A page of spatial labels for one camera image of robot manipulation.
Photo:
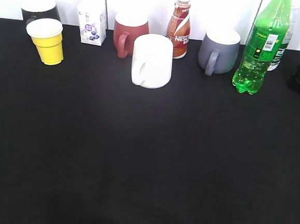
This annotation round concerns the white mug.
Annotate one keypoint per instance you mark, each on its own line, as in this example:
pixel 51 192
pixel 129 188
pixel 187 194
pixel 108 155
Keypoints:
pixel 152 61

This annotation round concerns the black mug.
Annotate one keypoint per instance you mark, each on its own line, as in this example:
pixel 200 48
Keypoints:
pixel 39 9

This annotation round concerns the yellow paper cup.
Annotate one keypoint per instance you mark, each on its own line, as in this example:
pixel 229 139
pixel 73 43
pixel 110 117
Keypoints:
pixel 46 35

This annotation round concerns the grey mug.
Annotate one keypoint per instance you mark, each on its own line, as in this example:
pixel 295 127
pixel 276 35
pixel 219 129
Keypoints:
pixel 219 51

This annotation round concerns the red-brown mug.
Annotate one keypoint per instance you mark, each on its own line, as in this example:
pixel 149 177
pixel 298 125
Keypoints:
pixel 129 25

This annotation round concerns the green soda bottle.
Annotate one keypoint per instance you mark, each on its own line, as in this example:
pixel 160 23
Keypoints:
pixel 265 37

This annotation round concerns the Nescafe coffee bottle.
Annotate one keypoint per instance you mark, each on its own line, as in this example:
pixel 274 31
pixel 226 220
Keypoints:
pixel 178 30

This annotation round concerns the small blueberry milk carton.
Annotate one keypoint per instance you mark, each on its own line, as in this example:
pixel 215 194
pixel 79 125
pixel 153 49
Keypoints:
pixel 92 22

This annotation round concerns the clear Cestbon water bottle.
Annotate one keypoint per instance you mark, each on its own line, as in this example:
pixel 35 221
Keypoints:
pixel 279 54

